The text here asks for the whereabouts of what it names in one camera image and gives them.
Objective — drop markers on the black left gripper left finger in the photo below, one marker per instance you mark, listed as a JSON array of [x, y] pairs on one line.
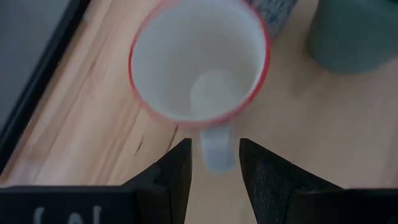
[[164, 186]]

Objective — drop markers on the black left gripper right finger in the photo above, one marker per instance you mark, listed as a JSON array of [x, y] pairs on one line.
[[270, 186]]

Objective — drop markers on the grey ikat mug red rim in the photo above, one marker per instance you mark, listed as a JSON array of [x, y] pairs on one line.
[[174, 62]]

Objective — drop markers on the green faceted mug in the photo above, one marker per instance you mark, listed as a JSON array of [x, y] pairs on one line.
[[351, 37]]

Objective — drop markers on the white mug blue lattice pattern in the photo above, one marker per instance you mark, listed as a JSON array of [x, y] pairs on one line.
[[276, 15]]

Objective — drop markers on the black metal rack wooden shelf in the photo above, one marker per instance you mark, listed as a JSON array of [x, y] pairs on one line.
[[93, 109]]

